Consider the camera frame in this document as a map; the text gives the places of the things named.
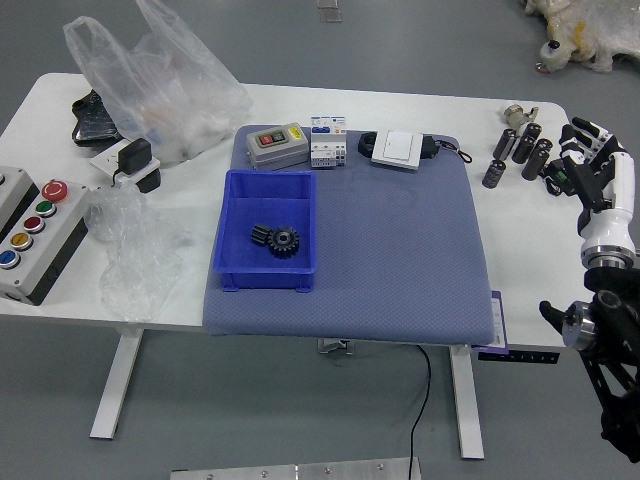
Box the grey coloured button control box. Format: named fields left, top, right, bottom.
left=0, top=177, right=97, bottom=307

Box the white socket plate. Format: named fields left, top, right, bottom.
left=89, top=139, right=163, bottom=177

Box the grey metal base plate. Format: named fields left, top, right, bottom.
left=169, top=456, right=422, bottom=480

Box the silver metal connector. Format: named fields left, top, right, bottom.
left=502, top=103, right=542, bottom=129

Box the black module with green terminal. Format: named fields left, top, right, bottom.
left=542, top=157, right=579, bottom=197

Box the black adapter with wires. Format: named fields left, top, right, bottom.
left=421, top=134, right=474, bottom=164

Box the large clear plastic bag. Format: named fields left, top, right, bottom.
left=62, top=0, right=255, bottom=169

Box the metal floor plate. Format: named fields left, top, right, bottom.
left=317, top=0, right=344, bottom=24

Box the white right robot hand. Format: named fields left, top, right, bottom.
left=558, top=116, right=640, bottom=252

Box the white wrapped bundle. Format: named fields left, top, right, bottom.
left=522, top=0, right=640, bottom=74

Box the big black gear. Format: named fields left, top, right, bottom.
left=267, top=227, right=301, bottom=262

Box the black plastic tray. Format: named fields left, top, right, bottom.
left=71, top=89, right=126, bottom=147

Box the black power adapter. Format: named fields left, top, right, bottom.
left=110, top=138, right=153, bottom=189

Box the black table control panel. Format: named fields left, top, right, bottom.
left=477, top=350, right=559, bottom=363

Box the crumpled clear plastic wrap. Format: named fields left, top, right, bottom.
left=84, top=180, right=197, bottom=324

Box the blue-grey padded mat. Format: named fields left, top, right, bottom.
left=202, top=124, right=494, bottom=347

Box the black block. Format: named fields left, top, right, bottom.
left=135, top=168, right=163, bottom=194

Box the white circuit breaker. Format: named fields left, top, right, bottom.
left=309, top=115, right=349, bottom=170

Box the black floor cable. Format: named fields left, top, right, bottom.
left=408, top=344, right=433, bottom=480

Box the white table leg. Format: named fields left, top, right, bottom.
left=89, top=328, right=147, bottom=440
left=447, top=345, right=485, bottom=460

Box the metal bracket under table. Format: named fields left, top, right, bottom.
left=315, top=338, right=355, bottom=357

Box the blue plastic box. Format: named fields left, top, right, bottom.
left=214, top=168, right=319, bottom=293

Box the grey push button switch box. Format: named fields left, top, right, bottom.
left=245, top=122, right=310, bottom=170

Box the white wall switch panel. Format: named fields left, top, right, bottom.
left=370, top=129, right=424, bottom=174

